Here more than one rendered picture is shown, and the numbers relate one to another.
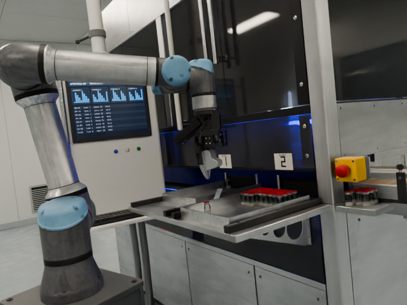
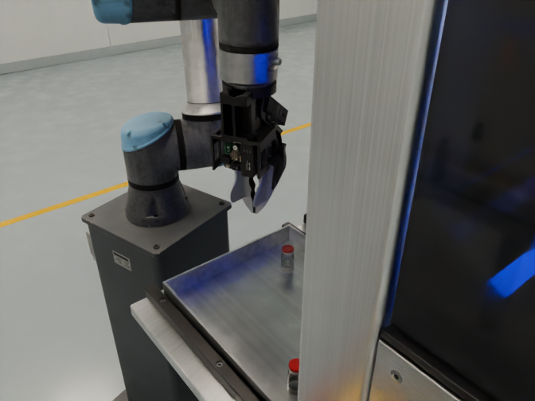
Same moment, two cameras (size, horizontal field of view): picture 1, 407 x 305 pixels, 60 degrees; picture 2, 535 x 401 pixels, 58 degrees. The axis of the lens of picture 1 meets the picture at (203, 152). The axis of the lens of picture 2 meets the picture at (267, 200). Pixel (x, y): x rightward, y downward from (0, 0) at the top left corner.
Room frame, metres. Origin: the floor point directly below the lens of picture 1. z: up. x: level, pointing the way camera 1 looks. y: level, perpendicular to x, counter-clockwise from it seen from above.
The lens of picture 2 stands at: (1.07, -0.64, 1.41)
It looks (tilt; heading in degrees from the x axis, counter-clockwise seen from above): 31 degrees down; 86
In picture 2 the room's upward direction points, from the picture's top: straight up
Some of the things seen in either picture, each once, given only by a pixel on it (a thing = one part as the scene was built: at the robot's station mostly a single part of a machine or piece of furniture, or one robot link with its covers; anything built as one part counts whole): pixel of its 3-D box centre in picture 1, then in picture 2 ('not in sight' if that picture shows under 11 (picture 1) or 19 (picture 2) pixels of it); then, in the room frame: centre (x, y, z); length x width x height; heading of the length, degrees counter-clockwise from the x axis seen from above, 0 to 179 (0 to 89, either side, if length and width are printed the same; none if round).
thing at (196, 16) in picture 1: (191, 61); not in sight; (1.71, 0.01, 1.50); 0.47 x 0.01 x 0.59; 35
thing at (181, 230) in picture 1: (174, 211); not in sight; (1.97, 0.20, 0.73); 1.98 x 0.01 x 0.25; 35
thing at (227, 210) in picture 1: (244, 206); (297, 314); (1.15, -0.12, 0.90); 0.34 x 0.26 x 0.04; 124
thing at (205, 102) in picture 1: (205, 104); (251, 64); (1.09, -0.02, 1.24); 0.08 x 0.08 x 0.05
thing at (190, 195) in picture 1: (211, 192); not in sight; (1.49, -0.02, 0.90); 0.34 x 0.26 x 0.04; 125
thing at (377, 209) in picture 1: (367, 206); not in sight; (1.09, -0.49, 0.87); 0.14 x 0.13 x 0.02; 125
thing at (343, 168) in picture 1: (343, 170); not in sight; (1.05, -0.41, 0.99); 0.04 x 0.04 x 0.04; 35
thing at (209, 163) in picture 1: (209, 164); (240, 189); (1.07, -0.01, 1.05); 0.06 x 0.03 x 0.09; 64
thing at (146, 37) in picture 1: (143, 81); not in sight; (2.16, 0.32, 1.50); 0.49 x 0.01 x 0.59; 35
